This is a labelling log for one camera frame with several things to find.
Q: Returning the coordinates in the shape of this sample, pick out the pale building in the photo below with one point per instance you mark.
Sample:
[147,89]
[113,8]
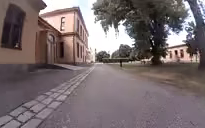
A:
[91,56]

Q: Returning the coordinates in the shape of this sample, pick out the grass field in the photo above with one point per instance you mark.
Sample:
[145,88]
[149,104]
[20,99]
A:
[176,75]

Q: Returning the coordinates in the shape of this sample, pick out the trimmed green hedge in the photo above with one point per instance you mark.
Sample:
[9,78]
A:
[111,60]

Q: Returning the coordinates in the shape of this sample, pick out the grey asphalt road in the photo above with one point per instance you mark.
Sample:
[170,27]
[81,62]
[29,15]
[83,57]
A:
[123,100]

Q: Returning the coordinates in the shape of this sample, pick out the cobblestone ramp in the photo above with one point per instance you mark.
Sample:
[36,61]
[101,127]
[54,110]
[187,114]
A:
[70,66]

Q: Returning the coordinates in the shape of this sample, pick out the black lamp post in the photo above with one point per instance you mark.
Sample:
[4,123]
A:
[120,63]

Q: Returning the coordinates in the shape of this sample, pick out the grey asphalt pavement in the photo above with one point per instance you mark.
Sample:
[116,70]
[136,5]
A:
[23,90]

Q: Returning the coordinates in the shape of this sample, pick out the tall yellow building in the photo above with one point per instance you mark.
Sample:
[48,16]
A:
[20,40]

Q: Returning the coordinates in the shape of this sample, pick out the row of trees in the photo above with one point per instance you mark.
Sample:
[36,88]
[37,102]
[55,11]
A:
[123,51]

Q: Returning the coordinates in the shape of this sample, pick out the large leafy tree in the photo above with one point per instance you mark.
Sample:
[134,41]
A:
[150,20]

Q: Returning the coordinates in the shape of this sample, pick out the low pink building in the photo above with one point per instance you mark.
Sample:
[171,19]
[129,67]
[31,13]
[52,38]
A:
[179,47]

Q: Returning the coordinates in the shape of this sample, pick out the tree with leaning trunk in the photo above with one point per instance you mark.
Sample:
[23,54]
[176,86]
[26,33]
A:
[203,50]

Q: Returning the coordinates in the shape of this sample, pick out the cobblestone strip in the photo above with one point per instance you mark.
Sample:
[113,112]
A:
[40,106]

